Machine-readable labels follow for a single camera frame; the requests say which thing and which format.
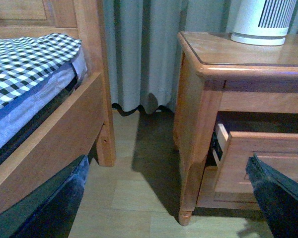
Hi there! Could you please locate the mattress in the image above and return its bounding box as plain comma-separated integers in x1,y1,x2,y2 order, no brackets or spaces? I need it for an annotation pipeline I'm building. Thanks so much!
0,49,87,165

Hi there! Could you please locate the white air purifier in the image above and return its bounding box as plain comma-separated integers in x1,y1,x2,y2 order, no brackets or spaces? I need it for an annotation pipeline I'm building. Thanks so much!
231,0,296,46

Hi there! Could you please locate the wooden bed frame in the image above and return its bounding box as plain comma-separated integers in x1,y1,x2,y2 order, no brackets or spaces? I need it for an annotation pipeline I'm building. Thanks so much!
0,0,116,214

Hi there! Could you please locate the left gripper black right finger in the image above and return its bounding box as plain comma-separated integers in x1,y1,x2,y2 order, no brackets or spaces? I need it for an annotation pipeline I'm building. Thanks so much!
245,154,298,238

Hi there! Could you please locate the wooden nightstand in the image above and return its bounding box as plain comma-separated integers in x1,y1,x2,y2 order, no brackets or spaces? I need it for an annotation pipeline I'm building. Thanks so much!
173,32,298,226

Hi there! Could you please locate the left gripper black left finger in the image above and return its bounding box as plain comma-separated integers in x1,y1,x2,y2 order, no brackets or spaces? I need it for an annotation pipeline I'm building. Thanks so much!
0,155,89,238

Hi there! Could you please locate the grey curtain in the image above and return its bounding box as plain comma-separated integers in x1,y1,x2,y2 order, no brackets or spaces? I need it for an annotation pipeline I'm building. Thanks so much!
102,0,298,115

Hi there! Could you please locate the wooden drawer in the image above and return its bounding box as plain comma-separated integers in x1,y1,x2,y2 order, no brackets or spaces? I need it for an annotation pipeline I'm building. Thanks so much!
213,123,298,202

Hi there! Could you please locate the black white checkered sheet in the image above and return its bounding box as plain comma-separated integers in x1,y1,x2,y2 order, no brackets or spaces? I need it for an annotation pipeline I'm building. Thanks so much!
0,33,81,109

